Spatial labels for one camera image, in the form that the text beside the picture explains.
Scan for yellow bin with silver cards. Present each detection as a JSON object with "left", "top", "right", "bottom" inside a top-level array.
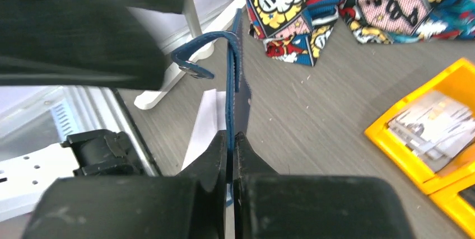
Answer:
[{"left": 365, "top": 58, "right": 474, "bottom": 195}]

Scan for navy leather card holder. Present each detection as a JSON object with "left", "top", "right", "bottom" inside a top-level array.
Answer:
[{"left": 171, "top": 8, "right": 252, "bottom": 206}]

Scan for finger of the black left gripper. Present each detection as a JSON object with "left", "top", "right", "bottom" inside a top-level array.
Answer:
[{"left": 1, "top": 0, "right": 185, "bottom": 91}]

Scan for comic print shorts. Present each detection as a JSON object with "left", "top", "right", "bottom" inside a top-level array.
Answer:
[{"left": 246, "top": 0, "right": 474, "bottom": 66}]

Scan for silver clothes rack pole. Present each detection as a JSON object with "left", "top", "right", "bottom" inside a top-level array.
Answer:
[{"left": 183, "top": 0, "right": 202, "bottom": 38}]

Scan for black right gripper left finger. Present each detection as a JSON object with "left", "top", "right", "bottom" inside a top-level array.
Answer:
[{"left": 22, "top": 131, "right": 227, "bottom": 239}]

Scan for stack of silver cards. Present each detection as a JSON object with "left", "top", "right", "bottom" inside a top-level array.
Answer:
[{"left": 388, "top": 91, "right": 474, "bottom": 173}]

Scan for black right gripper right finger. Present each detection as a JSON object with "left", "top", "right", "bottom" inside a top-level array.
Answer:
[{"left": 233, "top": 133, "right": 415, "bottom": 238}]

